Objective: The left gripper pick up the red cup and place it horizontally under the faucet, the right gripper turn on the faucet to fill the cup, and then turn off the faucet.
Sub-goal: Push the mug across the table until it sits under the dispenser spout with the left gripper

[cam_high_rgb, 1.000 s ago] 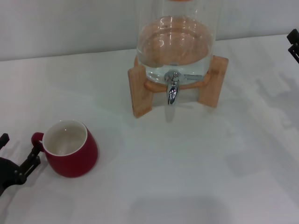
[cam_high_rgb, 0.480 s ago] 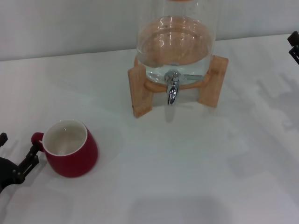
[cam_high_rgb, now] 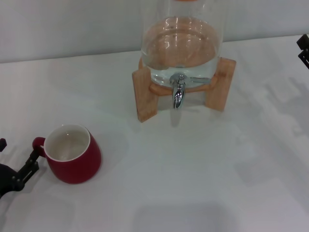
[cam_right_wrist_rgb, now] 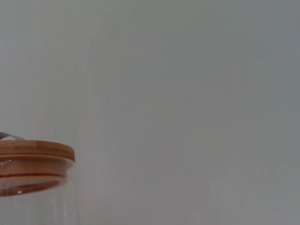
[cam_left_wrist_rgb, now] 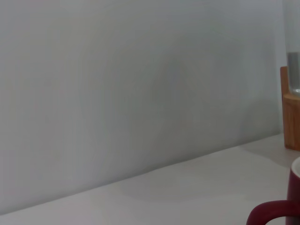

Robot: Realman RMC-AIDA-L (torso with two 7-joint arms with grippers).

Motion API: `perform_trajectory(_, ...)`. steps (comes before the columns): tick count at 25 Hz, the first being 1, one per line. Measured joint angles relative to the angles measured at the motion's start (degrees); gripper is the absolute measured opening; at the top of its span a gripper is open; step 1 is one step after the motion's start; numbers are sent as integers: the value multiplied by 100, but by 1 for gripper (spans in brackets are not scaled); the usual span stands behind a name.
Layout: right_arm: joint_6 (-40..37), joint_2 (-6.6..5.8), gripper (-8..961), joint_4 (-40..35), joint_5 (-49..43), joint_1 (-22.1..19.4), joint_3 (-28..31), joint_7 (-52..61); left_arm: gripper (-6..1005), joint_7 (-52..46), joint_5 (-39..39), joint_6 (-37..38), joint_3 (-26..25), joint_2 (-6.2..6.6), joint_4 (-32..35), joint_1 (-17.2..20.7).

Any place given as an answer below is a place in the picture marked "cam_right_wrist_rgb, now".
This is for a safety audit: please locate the glass water dispenser jar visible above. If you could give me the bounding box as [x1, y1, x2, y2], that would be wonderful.
[0, 160, 77, 225]

